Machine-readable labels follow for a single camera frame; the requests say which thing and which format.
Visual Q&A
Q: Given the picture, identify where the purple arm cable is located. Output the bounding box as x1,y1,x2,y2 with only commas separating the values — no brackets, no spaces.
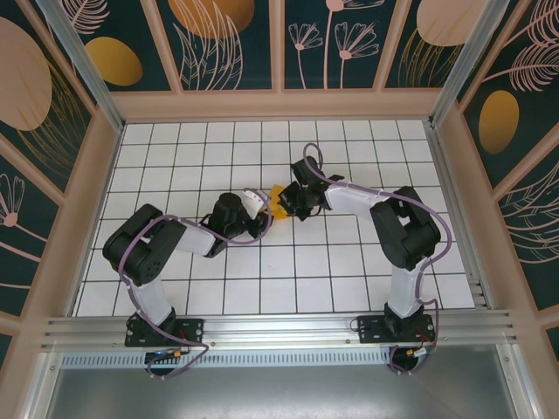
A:
301,142,453,380
117,187,274,380

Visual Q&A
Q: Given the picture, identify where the aluminium corner post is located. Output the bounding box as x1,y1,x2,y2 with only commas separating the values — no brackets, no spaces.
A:
34,0,126,132
430,0,512,127

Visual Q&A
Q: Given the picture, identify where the slotted grey cable duct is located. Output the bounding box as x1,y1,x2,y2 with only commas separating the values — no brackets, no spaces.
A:
60,352,394,367

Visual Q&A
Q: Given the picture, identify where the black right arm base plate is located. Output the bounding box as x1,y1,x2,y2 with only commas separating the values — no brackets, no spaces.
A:
356,314,437,346

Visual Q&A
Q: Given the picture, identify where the long aluminium mounting rail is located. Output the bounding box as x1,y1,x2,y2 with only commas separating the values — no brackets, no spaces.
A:
41,309,519,350

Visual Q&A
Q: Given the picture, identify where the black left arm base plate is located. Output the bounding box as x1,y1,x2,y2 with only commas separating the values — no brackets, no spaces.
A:
125,317,205,348

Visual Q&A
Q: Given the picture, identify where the aluminium side rail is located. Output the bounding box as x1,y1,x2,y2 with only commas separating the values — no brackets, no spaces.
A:
425,121,497,309

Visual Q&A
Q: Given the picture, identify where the grey metal sheet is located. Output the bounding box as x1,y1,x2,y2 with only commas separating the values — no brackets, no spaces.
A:
25,344,538,419

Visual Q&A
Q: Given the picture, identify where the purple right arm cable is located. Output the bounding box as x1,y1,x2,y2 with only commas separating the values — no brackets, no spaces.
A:
301,142,453,380

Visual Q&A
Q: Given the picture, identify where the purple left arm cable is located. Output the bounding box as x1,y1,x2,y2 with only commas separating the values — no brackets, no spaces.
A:
117,187,274,380

